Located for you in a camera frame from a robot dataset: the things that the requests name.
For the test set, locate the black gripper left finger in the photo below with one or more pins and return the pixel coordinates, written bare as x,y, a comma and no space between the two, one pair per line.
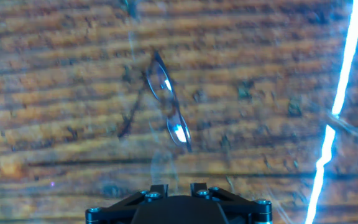
117,210

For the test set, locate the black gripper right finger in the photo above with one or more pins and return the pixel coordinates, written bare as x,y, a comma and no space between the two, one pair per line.
244,208

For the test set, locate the thin dark-framed glasses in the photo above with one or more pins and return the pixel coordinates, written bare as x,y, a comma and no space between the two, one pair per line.
179,130

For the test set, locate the glossy wood-grain mat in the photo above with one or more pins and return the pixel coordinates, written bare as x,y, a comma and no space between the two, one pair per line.
73,93

